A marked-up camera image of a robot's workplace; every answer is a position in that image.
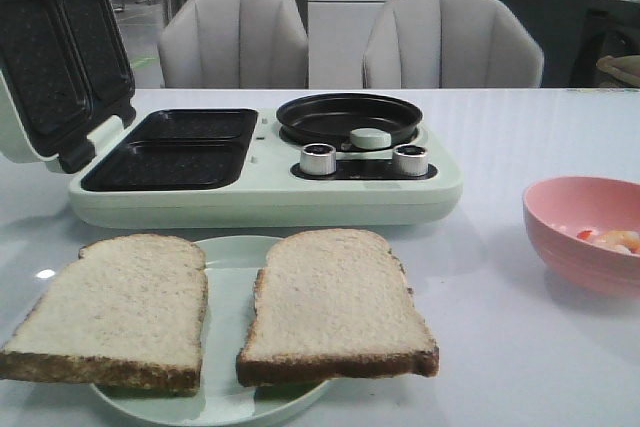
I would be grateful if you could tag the breakfast maker hinged lid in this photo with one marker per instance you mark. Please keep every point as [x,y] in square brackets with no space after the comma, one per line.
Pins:
[64,74]

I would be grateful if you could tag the right grey upholstered chair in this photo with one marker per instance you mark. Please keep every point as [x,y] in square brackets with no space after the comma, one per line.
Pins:
[429,44]

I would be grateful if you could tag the silver control knob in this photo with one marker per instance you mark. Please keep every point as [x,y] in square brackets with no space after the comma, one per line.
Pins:
[410,160]
[318,159]

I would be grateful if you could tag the black round frying pan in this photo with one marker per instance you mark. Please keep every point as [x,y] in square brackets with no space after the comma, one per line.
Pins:
[349,121]

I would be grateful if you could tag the white cabinet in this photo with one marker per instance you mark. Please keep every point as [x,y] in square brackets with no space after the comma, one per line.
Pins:
[338,32]

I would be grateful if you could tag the right silver control knob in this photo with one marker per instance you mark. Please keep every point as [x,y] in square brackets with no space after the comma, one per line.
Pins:
[410,160]

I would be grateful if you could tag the grey upholstered chair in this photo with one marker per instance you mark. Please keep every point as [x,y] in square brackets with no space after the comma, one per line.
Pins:
[235,44]
[429,44]

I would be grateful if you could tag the mint green breakfast maker base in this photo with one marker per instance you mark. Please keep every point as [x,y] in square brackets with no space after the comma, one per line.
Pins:
[214,168]

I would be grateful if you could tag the left grey upholstered chair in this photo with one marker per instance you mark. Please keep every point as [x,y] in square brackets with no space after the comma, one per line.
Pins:
[235,44]

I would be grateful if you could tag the mint green round plate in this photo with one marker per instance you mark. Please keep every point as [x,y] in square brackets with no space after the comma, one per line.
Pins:
[232,264]

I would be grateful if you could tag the left silver control knob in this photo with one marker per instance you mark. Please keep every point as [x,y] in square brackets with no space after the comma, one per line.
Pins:
[318,159]

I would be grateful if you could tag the pink bowl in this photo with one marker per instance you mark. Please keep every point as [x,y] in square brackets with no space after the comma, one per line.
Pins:
[563,217]

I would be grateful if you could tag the white bread slice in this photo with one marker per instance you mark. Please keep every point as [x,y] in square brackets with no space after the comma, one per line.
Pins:
[128,313]
[334,303]

